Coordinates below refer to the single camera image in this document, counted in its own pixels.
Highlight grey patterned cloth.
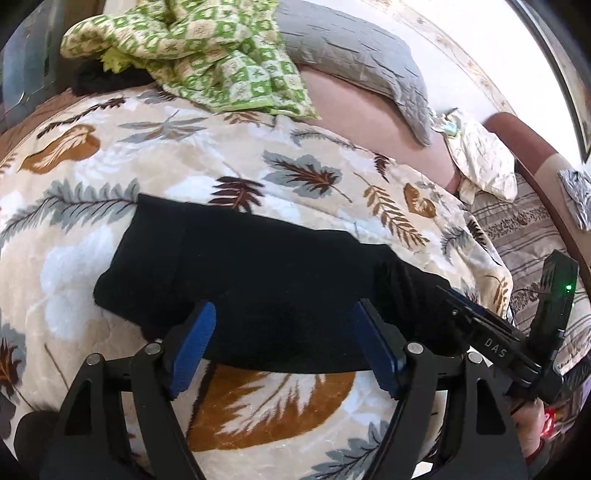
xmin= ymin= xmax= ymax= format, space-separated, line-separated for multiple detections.
xmin=558 ymin=167 xmax=591 ymax=228

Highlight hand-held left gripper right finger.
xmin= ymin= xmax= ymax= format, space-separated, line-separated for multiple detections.
xmin=353 ymin=299 xmax=529 ymax=480

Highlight light green cloth scrap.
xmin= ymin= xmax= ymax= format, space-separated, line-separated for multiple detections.
xmin=431 ymin=108 xmax=463 ymax=138

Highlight grey quilted pillow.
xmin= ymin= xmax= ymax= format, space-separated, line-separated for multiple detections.
xmin=274 ymin=0 xmax=432 ymax=147

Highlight patterned glass door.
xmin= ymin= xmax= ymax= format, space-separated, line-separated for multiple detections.
xmin=0 ymin=0 xmax=105 ymax=134

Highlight pink bed sheet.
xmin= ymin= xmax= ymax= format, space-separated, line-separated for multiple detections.
xmin=300 ymin=65 xmax=462 ymax=192

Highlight black pants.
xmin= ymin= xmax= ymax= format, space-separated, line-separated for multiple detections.
xmin=93 ymin=194 xmax=462 ymax=374

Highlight person's right hand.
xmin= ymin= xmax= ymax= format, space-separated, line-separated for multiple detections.
xmin=512 ymin=396 xmax=557 ymax=462

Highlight brown headboard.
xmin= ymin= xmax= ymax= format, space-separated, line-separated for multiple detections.
xmin=485 ymin=112 xmax=591 ymax=273

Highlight green checkered quilt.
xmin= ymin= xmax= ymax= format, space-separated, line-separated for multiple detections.
xmin=60 ymin=0 xmax=321 ymax=121

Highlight dark cloth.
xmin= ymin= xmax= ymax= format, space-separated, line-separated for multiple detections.
xmin=71 ymin=62 xmax=155 ymax=97

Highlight striped brown bed sheet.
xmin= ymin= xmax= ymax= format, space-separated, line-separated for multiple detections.
xmin=471 ymin=173 xmax=591 ymax=374

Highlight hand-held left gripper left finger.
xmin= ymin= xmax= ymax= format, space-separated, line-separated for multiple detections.
xmin=39 ymin=301 xmax=218 ymax=480

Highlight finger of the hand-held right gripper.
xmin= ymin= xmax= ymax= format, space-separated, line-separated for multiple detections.
xmin=449 ymin=288 xmax=514 ymax=332
xmin=436 ymin=285 xmax=483 ymax=340

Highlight cream printed pillow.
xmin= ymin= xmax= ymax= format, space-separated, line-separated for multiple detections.
xmin=443 ymin=117 xmax=519 ymax=205

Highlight leaf print blanket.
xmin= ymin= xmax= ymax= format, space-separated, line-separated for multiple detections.
xmin=0 ymin=90 xmax=515 ymax=480

